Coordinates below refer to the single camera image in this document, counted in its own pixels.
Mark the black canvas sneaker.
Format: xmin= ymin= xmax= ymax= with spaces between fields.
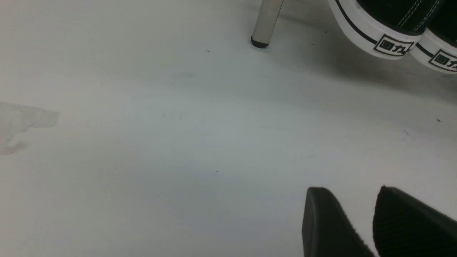
xmin=328 ymin=0 xmax=445 ymax=60
xmin=410 ymin=0 xmax=457 ymax=74

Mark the black canvas sneaker right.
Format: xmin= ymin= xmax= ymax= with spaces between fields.
xmin=410 ymin=0 xmax=457 ymax=74

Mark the stainless steel shoe rack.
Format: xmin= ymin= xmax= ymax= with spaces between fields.
xmin=250 ymin=0 xmax=284 ymax=49

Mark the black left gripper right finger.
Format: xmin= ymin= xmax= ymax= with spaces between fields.
xmin=372 ymin=186 xmax=457 ymax=257

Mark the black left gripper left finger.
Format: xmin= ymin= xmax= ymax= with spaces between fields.
xmin=302 ymin=187 xmax=375 ymax=257

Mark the black canvas sneaker left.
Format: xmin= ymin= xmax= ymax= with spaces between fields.
xmin=328 ymin=0 xmax=445 ymax=60

